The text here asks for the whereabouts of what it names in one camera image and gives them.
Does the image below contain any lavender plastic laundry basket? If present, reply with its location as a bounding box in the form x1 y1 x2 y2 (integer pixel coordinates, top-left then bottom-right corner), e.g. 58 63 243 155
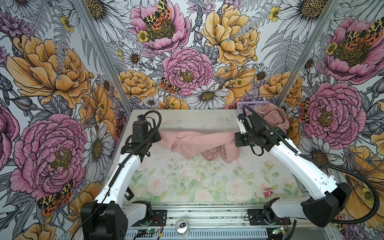
236 101 269 115

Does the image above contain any pink printed t-shirt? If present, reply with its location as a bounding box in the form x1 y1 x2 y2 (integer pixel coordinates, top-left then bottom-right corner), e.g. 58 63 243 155
159 131 241 163

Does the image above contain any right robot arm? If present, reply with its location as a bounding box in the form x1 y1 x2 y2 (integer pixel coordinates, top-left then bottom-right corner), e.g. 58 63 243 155
235 114 352 228

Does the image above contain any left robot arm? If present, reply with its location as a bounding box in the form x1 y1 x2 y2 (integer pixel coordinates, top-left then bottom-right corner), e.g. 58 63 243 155
81 119 161 240

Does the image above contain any pink garment in basket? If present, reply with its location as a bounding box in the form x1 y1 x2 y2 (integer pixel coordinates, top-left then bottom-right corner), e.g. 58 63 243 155
253 103 290 133

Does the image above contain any small pink red toy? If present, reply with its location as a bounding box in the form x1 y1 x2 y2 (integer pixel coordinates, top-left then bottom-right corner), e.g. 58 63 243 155
262 188 274 198

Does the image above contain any silver drink can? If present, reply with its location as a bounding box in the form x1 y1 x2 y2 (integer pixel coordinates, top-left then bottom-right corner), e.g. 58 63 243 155
175 219 190 238

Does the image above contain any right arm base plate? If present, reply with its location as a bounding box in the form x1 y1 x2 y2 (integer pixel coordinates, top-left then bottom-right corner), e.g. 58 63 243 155
244 209 292 226

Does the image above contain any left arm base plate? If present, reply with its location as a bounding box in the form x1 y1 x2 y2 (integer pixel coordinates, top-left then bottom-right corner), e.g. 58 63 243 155
133 210 168 227

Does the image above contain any aluminium frame rail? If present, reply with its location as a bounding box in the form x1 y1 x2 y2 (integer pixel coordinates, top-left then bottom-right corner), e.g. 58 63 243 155
78 202 334 229

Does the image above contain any white perforated cable duct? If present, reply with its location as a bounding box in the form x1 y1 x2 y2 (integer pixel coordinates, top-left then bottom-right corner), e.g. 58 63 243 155
122 227 268 240

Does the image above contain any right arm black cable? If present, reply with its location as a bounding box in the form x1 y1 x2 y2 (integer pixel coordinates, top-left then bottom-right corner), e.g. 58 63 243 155
242 104 381 240

